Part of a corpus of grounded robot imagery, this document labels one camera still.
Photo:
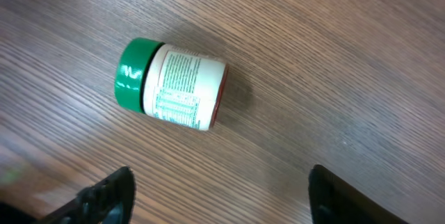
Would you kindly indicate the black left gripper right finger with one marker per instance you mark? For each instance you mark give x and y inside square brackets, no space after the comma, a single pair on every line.
[334,201]

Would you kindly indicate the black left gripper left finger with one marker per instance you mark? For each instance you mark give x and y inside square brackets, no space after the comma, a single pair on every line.
[110,201]

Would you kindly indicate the green lid peanut butter jar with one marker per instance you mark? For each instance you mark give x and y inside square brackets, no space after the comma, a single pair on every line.
[169,83]

